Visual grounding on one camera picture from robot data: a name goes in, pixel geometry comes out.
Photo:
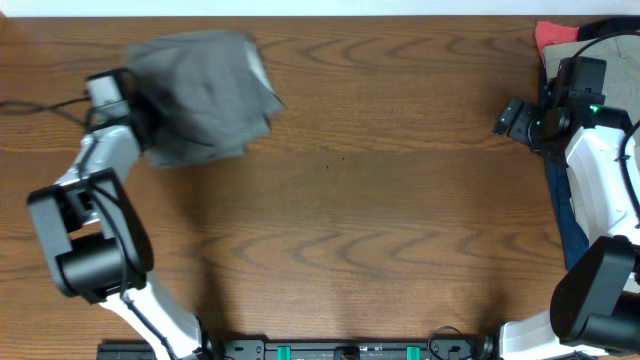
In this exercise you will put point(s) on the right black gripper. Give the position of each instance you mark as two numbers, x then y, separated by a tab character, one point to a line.
519	129

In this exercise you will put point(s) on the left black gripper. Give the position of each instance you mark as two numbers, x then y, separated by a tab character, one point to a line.
145	98

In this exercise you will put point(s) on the grey shorts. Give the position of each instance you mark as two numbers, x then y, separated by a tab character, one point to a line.
214	89

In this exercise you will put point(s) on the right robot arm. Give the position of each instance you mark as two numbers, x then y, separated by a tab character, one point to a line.
594	309

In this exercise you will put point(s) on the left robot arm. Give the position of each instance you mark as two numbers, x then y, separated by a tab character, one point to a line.
94	243

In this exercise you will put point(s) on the red cloth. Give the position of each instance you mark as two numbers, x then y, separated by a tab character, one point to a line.
548	34

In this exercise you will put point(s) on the beige folded trousers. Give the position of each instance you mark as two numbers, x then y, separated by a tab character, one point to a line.
621	83

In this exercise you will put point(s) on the black cloth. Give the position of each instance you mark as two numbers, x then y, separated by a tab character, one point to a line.
608	26

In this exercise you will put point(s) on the navy blue cloth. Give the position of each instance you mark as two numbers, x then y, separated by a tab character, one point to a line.
573	239

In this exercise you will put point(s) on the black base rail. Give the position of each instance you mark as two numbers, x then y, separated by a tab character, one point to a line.
446	344

